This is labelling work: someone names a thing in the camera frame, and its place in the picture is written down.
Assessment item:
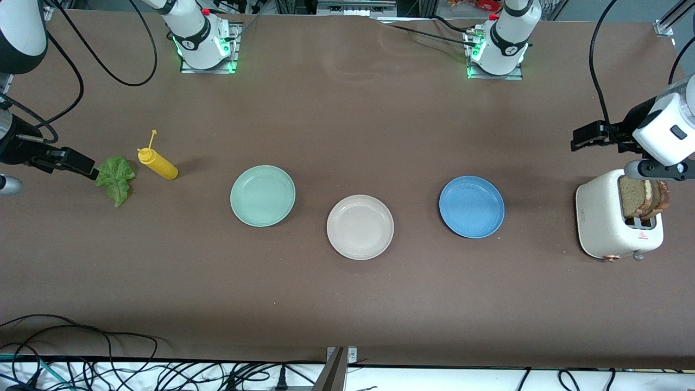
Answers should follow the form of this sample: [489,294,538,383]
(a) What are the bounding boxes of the green lettuce leaf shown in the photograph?
[94,156,136,208]

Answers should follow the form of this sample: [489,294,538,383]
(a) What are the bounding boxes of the brown bread slice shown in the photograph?
[643,180,671,221]
[618,175,654,219]

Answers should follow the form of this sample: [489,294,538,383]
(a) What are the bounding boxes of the yellow squeeze bottle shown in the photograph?
[137,129,179,181]

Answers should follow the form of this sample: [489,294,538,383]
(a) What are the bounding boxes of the blue plate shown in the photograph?
[439,175,506,239]

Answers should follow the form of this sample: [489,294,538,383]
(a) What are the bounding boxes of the green plate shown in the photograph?
[230,165,297,228]

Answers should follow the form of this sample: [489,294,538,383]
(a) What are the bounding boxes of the beige plate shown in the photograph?
[326,194,395,261]

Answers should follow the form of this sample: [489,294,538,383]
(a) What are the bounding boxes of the white toaster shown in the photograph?
[576,168,665,263]

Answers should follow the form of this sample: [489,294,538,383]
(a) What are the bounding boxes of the red orange background items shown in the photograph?
[446,0,503,12]

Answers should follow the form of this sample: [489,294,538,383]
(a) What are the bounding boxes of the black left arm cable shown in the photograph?
[589,0,695,142]

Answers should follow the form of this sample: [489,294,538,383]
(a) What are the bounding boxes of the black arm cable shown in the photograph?
[0,0,158,144]
[589,0,695,142]

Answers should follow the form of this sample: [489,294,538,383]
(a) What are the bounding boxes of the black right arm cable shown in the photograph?
[0,0,158,144]

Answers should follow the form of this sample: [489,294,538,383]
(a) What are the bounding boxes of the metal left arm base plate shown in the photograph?
[465,30,525,81]

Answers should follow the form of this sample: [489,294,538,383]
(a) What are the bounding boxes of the black looping cable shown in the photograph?
[0,314,161,362]

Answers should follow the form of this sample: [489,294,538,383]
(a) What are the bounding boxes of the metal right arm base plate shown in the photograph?
[179,23,242,74]

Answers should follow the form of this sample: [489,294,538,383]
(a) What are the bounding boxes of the black base cable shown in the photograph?
[375,15,481,49]

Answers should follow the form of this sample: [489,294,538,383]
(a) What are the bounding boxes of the teal cable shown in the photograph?
[0,353,74,391]

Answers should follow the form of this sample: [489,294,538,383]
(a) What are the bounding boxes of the metal background frame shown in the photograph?
[274,0,438,18]

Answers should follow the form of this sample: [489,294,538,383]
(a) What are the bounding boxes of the metal table bracket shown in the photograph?
[311,345,359,391]

